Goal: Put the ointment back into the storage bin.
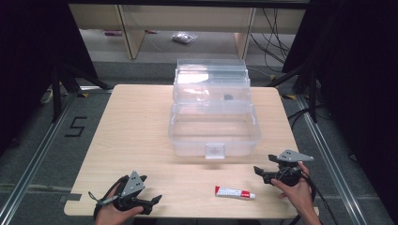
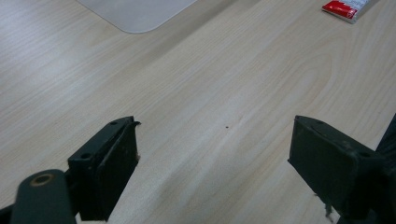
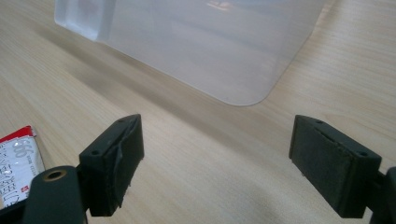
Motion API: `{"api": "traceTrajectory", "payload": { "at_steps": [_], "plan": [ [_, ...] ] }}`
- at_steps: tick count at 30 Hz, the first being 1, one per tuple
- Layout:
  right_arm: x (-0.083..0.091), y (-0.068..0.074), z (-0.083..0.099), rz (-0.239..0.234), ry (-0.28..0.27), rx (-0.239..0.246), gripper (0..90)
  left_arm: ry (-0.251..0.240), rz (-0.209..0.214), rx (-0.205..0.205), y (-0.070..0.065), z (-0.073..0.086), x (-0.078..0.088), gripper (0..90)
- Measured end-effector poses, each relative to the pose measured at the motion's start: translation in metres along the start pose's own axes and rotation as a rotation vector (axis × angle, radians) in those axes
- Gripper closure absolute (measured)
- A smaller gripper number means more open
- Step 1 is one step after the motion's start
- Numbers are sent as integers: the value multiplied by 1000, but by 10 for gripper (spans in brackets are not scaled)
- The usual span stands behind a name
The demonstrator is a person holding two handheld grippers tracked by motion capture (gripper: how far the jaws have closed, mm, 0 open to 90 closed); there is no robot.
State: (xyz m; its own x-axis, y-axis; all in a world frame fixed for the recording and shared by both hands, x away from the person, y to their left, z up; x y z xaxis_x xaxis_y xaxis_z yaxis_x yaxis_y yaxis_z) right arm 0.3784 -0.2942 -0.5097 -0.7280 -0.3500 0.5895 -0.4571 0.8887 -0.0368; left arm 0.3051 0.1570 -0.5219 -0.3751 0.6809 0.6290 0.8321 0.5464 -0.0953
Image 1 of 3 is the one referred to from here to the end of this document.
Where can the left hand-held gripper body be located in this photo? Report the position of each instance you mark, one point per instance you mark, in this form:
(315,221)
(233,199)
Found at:
(132,185)

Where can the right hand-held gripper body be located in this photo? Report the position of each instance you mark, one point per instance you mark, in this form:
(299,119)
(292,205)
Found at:
(289,175)

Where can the red and white tube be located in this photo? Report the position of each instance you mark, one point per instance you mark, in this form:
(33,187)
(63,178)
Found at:
(234,192)

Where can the clear plastic storage box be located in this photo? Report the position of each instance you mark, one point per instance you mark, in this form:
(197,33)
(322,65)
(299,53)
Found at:
(214,115)

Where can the person's right hand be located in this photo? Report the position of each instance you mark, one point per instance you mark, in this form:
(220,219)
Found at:
(295,192)

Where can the person's left hand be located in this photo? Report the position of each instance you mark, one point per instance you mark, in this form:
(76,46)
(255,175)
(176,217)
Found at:
(109,215)

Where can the black metal stand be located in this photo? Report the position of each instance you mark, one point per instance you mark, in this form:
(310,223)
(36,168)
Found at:
(308,84)
(62,84)

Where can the dark curtain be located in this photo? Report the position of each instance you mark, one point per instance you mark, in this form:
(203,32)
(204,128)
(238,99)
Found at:
(353,93)
(31,62)

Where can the clear plastic bag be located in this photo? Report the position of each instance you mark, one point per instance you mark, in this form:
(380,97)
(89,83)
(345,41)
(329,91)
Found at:
(184,37)

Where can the pink flat object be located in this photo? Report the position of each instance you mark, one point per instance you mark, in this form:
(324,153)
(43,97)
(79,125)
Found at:
(112,33)

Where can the light wooden desk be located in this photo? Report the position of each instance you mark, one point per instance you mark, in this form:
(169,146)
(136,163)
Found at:
(187,22)

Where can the metal floor rail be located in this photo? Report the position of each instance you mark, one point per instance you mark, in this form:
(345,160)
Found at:
(34,156)
(334,165)

